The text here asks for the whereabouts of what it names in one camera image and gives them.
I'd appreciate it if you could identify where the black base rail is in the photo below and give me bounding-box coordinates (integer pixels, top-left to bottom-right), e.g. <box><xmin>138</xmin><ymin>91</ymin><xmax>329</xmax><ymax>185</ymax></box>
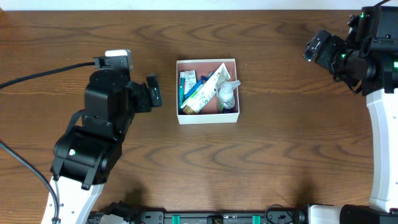
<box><xmin>86</xmin><ymin>202</ymin><xmax>371</xmax><ymax>224</ymax></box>

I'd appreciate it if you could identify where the white floral cream tube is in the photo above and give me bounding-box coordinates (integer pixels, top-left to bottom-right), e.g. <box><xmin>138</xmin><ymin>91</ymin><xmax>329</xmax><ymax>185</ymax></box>
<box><xmin>182</xmin><ymin>63</ymin><xmax>231</xmax><ymax>114</ymax></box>

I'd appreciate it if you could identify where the white box pink interior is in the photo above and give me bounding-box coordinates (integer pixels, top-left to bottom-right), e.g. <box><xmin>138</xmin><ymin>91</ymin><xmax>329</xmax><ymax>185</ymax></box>
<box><xmin>177</xmin><ymin>58</ymin><xmax>239</xmax><ymax>124</ymax></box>

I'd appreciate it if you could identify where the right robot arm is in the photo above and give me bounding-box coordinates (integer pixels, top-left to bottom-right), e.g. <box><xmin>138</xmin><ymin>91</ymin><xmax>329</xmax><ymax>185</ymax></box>
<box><xmin>295</xmin><ymin>1</ymin><xmax>397</xmax><ymax>224</ymax></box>

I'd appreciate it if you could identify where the blue disposable razor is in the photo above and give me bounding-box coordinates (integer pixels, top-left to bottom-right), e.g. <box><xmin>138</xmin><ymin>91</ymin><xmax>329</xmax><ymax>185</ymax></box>
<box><xmin>184</xmin><ymin>71</ymin><xmax>214</xmax><ymax>100</ymax></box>

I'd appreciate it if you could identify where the green white soap box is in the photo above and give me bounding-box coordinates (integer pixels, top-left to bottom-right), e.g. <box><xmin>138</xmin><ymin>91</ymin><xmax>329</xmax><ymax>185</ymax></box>
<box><xmin>184</xmin><ymin>70</ymin><xmax>197</xmax><ymax>95</ymax></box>

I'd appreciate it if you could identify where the small teal toothpaste tube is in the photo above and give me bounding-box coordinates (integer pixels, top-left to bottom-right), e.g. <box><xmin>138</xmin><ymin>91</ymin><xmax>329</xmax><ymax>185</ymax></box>
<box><xmin>178</xmin><ymin>71</ymin><xmax>186</xmax><ymax>111</ymax></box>

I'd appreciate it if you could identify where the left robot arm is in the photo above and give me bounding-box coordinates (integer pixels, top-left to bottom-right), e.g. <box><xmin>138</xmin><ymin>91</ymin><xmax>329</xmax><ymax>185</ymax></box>
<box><xmin>42</xmin><ymin>49</ymin><xmax>162</xmax><ymax>223</ymax></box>

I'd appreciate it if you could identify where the green toothbrush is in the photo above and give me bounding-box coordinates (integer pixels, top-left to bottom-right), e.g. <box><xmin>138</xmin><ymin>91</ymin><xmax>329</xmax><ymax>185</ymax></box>
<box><xmin>180</xmin><ymin>84</ymin><xmax>203</xmax><ymax>109</ymax></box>

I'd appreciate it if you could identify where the clear sanitizer pump bottle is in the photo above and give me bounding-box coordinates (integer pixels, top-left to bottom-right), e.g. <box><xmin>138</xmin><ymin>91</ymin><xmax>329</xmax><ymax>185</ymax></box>
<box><xmin>217</xmin><ymin>80</ymin><xmax>241</xmax><ymax>113</ymax></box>

